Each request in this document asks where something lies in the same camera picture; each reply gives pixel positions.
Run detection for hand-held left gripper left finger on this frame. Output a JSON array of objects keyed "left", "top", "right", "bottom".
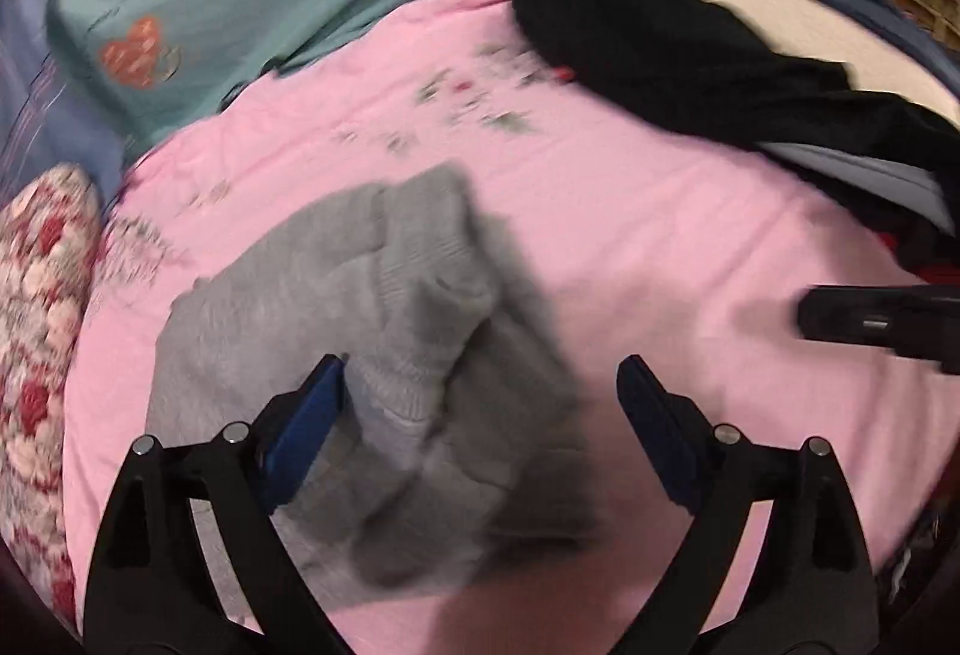
[{"left": 82, "top": 355, "right": 350, "bottom": 655}]

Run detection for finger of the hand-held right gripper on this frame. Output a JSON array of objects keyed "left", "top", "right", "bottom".
[{"left": 795, "top": 284, "right": 960, "bottom": 375}]

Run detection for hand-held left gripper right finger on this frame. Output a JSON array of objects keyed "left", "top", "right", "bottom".
[{"left": 616, "top": 355, "right": 878, "bottom": 655}]

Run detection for grey sweat pants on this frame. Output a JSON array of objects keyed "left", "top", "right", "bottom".
[{"left": 146, "top": 164, "right": 601, "bottom": 609}]

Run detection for red garment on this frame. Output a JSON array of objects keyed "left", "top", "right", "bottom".
[{"left": 877, "top": 231, "right": 960, "bottom": 287}]

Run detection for grey blue cloth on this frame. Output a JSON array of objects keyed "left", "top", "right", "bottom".
[{"left": 756, "top": 141, "right": 947, "bottom": 232}]

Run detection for pink floral bed sheet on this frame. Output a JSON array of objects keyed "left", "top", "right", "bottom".
[{"left": 61, "top": 0, "right": 942, "bottom": 655}]

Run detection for red floral quilted pillow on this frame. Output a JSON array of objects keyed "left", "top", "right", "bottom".
[{"left": 0, "top": 164, "right": 106, "bottom": 618}]

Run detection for cream quilted pad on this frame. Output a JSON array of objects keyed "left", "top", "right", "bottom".
[{"left": 630, "top": 0, "right": 960, "bottom": 127}]

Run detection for black garment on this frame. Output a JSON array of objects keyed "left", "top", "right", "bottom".
[{"left": 511, "top": 0, "right": 960, "bottom": 274}]

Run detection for blue plaid bed cover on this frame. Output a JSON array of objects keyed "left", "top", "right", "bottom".
[{"left": 0, "top": 0, "right": 128, "bottom": 206}]

